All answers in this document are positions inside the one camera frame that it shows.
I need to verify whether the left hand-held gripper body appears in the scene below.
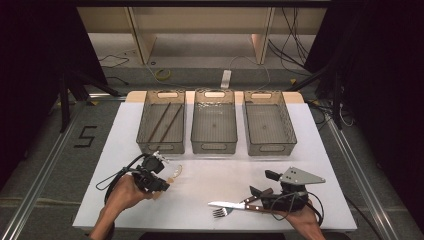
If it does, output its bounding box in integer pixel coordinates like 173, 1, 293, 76
131, 151, 171, 194

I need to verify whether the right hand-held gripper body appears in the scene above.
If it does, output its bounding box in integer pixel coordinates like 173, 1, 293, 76
260, 166, 327, 213

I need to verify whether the wooden-handled steel knife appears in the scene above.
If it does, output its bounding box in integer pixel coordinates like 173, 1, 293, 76
207, 200, 269, 214

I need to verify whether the clear grey plastic bin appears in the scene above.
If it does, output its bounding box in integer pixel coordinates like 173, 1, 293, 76
135, 89, 187, 155
243, 89, 298, 157
190, 88, 239, 155

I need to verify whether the person's right hand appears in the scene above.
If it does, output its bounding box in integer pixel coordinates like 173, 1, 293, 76
283, 205, 322, 234

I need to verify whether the person's left hand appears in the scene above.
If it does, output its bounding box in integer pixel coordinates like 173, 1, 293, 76
104, 173, 158, 218

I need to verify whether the white table sheet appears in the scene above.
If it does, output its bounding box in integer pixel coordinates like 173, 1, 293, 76
72, 101, 358, 232

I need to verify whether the black metal stand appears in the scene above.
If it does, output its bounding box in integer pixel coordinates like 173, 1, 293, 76
286, 63, 344, 130
58, 64, 123, 134

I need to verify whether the white power strip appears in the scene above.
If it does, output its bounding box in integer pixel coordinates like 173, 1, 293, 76
220, 69, 232, 90

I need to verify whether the light wooden shelf unit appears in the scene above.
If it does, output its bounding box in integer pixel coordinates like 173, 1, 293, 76
77, 6, 328, 66

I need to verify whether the black curtain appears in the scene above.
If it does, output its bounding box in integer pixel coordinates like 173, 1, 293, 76
304, 0, 424, 231
0, 0, 109, 191

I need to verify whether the left hand-held gripper black cable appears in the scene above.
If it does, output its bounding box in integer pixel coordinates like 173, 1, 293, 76
95, 153, 148, 204

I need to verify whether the hand-held gripper black cable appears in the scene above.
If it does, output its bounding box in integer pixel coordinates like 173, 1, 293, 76
270, 191, 325, 228
95, 153, 148, 204

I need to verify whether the right hand-held gripper black cable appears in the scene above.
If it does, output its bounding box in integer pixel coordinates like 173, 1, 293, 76
270, 191, 325, 228

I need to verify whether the aluminium floor rail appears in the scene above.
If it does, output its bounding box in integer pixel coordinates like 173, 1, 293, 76
0, 93, 128, 240
324, 116, 398, 240

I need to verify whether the yellow-green cable coil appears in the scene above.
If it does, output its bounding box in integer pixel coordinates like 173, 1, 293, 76
154, 68, 173, 82

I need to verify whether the white floor cable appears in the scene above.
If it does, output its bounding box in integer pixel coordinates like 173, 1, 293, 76
229, 54, 272, 91

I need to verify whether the thin black floor cable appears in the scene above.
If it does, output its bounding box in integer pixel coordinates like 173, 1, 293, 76
99, 53, 131, 70

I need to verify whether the black cable bundle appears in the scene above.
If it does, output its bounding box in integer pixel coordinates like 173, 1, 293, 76
268, 7, 314, 76

